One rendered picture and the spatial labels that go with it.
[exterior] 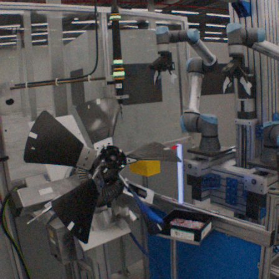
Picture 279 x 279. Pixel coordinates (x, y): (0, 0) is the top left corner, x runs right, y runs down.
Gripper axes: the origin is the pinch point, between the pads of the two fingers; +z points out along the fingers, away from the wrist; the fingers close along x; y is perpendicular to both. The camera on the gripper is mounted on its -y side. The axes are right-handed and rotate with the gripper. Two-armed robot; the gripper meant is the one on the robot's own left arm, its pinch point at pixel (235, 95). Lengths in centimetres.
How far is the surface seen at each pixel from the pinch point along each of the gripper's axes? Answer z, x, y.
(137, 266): 143, 96, 6
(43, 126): 6, 36, -83
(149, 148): 23.2, 28.0, -33.3
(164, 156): 25.6, 18.2, -33.7
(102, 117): 6, 37, -52
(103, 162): 21, 19, -66
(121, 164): 24, 18, -58
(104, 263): 78, 34, -62
